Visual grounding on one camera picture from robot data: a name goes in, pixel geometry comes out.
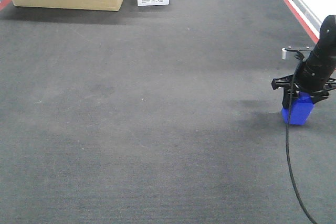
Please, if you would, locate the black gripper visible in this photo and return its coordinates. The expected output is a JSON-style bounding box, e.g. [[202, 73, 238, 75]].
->
[[271, 60, 335, 109]]

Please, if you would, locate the blue plastic part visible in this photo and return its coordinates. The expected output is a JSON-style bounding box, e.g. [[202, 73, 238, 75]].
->
[[281, 92, 314, 125]]

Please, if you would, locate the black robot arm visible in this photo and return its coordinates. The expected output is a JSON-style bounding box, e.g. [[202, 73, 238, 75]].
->
[[271, 15, 335, 109]]

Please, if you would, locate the black braided cable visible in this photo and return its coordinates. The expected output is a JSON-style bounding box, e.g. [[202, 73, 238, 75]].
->
[[285, 54, 318, 224]]

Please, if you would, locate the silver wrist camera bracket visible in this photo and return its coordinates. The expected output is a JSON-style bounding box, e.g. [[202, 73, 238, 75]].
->
[[281, 46, 313, 60]]

